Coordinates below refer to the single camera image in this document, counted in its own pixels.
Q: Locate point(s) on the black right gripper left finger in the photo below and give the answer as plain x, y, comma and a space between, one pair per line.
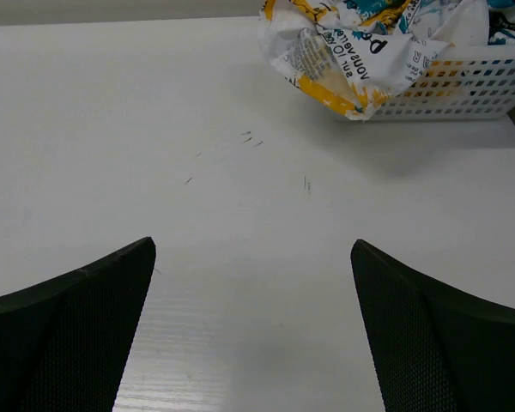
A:
64, 343

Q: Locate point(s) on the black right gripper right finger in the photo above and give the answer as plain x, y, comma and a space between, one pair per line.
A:
434, 347

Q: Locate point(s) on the white teal yellow printed shorts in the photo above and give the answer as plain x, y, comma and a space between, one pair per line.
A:
306, 41

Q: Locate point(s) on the white plastic mesh basket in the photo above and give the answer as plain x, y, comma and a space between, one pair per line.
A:
421, 82

